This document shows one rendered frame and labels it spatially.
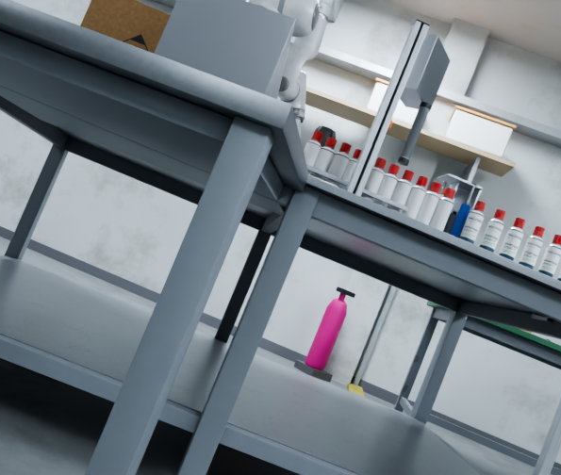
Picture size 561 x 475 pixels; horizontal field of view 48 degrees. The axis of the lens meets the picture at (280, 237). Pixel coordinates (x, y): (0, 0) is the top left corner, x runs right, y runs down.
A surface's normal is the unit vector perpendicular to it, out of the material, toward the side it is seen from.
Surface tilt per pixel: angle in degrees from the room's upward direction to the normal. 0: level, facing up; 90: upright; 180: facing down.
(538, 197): 90
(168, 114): 90
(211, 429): 90
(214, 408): 90
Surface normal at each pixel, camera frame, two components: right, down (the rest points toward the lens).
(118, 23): 0.06, -0.04
